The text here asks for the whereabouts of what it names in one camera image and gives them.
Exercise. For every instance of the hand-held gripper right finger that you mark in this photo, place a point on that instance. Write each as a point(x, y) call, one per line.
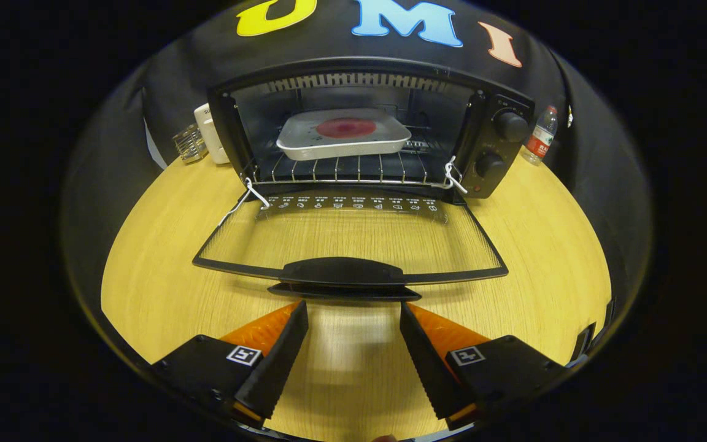
point(430, 368)

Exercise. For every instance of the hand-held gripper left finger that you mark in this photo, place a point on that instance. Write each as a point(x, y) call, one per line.
point(280, 362)

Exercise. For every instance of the white food tray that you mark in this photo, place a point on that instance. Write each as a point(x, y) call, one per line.
point(341, 147)

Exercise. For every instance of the black toaster oven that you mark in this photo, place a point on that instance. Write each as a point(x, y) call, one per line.
point(494, 147)

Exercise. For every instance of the pink ham slice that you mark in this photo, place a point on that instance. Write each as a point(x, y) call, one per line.
point(346, 127)

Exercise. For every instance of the white bread toaster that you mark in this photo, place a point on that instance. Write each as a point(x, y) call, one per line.
point(209, 135)

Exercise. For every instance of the clear water bottle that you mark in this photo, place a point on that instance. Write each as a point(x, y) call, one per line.
point(540, 138)

